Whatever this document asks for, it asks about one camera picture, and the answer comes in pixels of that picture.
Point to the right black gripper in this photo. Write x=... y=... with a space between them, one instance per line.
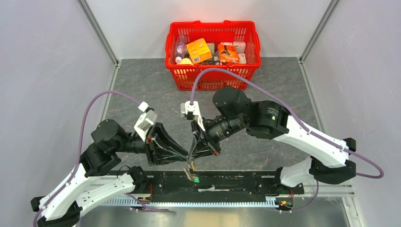
x=203 y=150

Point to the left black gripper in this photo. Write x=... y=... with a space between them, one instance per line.
x=158 y=145

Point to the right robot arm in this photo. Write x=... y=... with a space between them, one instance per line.
x=328 y=161

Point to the plastic bottle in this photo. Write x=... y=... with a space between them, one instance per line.
x=180 y=49

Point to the orange box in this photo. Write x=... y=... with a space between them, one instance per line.
x=199 y=51

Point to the orange black package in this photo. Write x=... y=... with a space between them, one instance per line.
x=227 y=54

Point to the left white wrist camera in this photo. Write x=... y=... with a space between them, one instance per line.
x=145 y=121

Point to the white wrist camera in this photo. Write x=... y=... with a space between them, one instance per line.
x=145 y=121
x=192 y=112

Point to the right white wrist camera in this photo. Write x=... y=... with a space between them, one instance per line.
x=192 y=112

